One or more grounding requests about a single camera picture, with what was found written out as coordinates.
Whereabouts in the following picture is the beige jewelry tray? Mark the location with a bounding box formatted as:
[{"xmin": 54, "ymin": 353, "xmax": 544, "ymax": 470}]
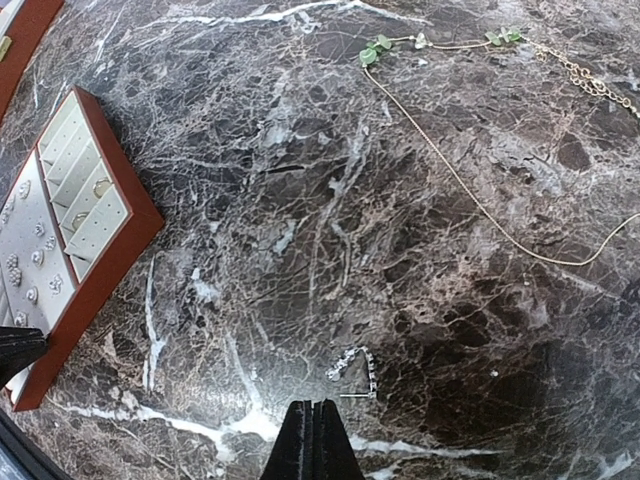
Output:
[{"xmin": 1, "ymin": 87, "xmax": 164, "ymax": 411}]

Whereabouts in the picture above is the gold earring in compartment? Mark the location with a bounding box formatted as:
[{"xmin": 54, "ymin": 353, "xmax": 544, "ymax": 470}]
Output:
[{"xmin": 71, "ymin": 212, "xmax": 89, "ymax": 231}]

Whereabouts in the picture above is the pearl cluster earring upper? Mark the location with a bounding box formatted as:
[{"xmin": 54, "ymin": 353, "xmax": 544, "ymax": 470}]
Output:
[{"xmin": 6, "ymin": 254, "xmax": 19, "ymax": 269}]

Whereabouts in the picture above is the pearl cluster earring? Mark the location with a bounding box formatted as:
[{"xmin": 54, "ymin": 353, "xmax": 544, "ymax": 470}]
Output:
[
  {"xmin": 8, "ymin": 267, "xmax": 22, "ymax": 287},
  {"xmin": 6, "ymin": 254, "xmax": 19, "ymax": 269}
]

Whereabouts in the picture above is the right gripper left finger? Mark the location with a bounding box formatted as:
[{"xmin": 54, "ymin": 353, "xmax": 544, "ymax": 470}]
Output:
[{"xmin": 260, "ymin": 400, "xmax": 313, "ymax": 480}]

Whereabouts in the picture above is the large gold pearl earring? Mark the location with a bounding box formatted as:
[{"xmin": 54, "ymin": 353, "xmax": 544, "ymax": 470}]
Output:
[{"xmin": 14, "ymin": 311, "xmax": 28, "ymax": 327}]

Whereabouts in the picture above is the gold pearl flower earring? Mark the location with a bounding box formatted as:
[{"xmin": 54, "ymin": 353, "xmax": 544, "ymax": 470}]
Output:
[{"xmin": 18, "ymin": 180, "xmax": 31, "ymax": 199}]

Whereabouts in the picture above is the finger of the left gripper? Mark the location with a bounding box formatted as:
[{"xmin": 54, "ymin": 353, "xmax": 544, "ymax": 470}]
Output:
[{"xmin": 0, "ymin": 326, "xmax": 49, "ymax": 388}]

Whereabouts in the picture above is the pearl cluster earring lower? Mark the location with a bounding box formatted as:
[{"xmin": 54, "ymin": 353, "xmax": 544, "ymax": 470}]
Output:
[{"xmin": 8, "ymin": 267, "xmax": 22, "ymax": 287}]

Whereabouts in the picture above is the crystal cluster earring right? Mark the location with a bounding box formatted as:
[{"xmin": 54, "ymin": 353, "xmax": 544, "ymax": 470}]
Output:
[{"xmin": 45, "ymin": 236, "xmax": 56, "ymax": 251}]

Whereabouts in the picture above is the thin chain necklace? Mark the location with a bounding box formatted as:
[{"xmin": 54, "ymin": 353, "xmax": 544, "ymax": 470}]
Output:
[{"xmin": 358, "ymin": 27, "xmax": 640, "ymax": 267}]

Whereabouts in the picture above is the pearl stud upper right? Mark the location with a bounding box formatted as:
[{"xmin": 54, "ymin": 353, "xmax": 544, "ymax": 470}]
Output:
[{"xmin": 31, "ymin": 250, "xmax": 44, "ymax": 266}]

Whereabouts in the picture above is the brown wooden jewelry box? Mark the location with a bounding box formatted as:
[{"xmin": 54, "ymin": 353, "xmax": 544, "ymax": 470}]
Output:
[{"xmin": 1, "ymin": 0, "xmax": 64, "ymax": 118}]

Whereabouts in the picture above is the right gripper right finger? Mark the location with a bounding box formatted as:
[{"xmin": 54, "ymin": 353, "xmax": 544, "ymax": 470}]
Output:
[{"xmin": 312, "ymin": 400, "xmax": 365, "ymax": 480}]

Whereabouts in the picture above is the gold earring upper compartment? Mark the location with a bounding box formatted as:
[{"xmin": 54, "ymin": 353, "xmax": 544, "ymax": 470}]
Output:
[{"xmin": 92, "ymin": 177, "xmax": 112, "ymax": 199}]

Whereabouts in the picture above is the pearl stud gold rim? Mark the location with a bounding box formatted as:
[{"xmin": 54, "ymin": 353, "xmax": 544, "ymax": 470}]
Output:
[{"xmin": 26, "ymin": 287, "xmax": 38, "ymax": 304}]

